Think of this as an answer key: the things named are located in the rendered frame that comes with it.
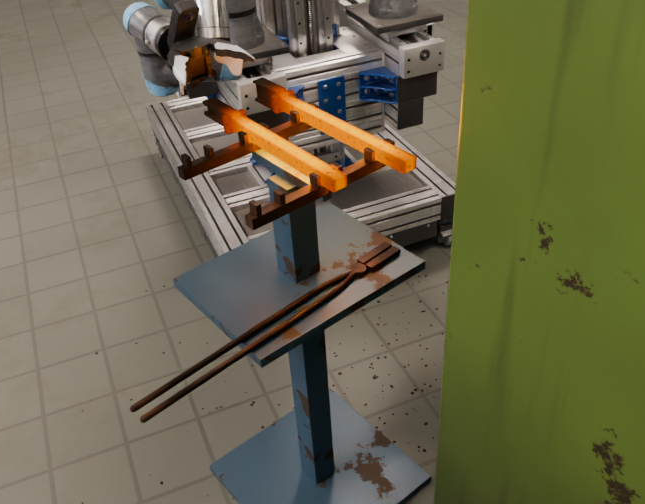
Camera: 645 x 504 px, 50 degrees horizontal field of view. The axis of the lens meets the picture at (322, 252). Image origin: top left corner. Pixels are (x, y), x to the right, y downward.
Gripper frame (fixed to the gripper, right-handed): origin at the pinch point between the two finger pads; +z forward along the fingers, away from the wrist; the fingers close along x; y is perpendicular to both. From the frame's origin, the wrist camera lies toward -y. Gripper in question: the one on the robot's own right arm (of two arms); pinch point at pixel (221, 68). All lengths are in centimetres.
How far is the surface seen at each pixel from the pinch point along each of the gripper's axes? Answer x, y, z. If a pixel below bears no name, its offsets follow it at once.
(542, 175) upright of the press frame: -6, -11, 67
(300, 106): -11.1, 7.6, 9.4
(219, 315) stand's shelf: 19.7, 32.8, 25.0
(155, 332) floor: 10, 107, -45
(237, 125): 1.9, 7.9, 7.2
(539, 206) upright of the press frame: -6, -7, 68
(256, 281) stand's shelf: 9.1, 33.4, 21.2
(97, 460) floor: 44, 103, -10
